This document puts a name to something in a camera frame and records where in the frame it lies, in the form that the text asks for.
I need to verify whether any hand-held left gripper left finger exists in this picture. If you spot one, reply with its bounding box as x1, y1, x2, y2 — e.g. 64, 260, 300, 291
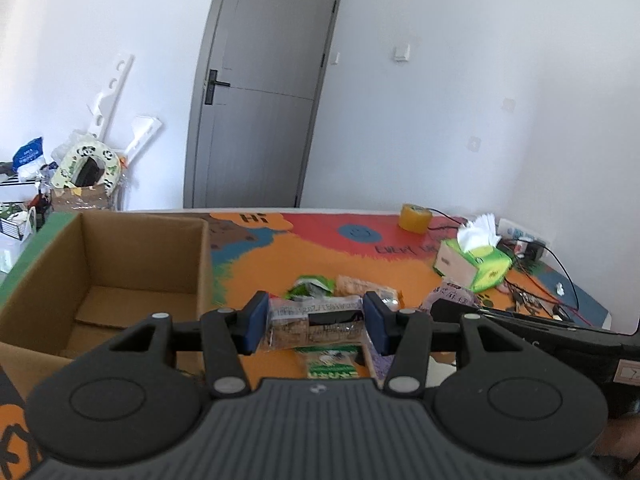
107, 291, 271, 400

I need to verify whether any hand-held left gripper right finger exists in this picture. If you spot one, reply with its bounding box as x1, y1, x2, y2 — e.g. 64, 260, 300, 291
362, 291, 538, 397

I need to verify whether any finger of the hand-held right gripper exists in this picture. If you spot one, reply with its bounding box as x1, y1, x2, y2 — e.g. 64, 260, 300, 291
430, 299, 483, 323

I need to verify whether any clear brown biscuit packet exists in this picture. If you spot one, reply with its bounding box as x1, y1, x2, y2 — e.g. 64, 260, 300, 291
265, 296, 368, 351

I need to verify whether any orange clear bread packet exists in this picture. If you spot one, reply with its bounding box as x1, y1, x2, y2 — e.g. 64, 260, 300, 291
335, 275, 404, 314

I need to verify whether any person's right forearm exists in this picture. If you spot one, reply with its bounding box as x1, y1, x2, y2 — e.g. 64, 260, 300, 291
592, 410, 640, 480

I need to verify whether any purple speckled snack packet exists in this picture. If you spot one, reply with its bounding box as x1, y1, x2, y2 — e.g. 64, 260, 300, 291
361, 342, 399, 390

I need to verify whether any green tissue box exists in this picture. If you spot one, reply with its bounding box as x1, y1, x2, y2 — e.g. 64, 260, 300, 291
432, 212, 516, 295

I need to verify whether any crumpled green snack packet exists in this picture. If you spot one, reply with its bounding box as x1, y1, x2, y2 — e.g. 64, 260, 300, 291
286, 275, 337, 302

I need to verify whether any green white snack packet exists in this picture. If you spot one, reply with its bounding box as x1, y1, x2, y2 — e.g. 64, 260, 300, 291
295, 345, 364, 381

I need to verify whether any colourful printed mat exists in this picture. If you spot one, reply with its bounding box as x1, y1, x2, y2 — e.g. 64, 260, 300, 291
0, 207, 613, 480

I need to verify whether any yellow tape roll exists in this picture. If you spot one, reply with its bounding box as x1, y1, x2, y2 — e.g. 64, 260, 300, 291
398, 203, 434, 235

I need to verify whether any white power strip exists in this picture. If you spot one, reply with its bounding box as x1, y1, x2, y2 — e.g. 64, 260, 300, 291
497, 217, 551, 248

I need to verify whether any grey door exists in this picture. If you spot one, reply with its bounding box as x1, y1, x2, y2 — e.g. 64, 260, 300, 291
182, 0, 346, 210

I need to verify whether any taped cardboard box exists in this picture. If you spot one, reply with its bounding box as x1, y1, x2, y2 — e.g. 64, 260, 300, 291
50, 184, 121, 214

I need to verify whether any short white board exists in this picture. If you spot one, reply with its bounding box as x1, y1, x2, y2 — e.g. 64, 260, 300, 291
119, 115, 164, 162

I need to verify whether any panda pattern toilet seat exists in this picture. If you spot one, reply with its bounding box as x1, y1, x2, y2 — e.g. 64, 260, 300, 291
52, 140, 123, 192

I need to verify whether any small striped box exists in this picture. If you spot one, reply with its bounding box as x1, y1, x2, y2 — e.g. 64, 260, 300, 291
0, 215, 34, 242

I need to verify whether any long white perforated board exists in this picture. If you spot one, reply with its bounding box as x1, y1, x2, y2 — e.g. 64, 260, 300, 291
87, 52, 136, 142

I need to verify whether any blue white plastic bag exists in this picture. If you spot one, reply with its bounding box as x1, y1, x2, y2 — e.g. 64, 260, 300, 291
12, 136, 47, 181

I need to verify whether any black cable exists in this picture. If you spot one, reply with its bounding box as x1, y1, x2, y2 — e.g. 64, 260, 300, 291
425, 207, 581, 312

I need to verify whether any black door handle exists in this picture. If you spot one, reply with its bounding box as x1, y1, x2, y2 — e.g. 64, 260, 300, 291
203, 68, 231, 106

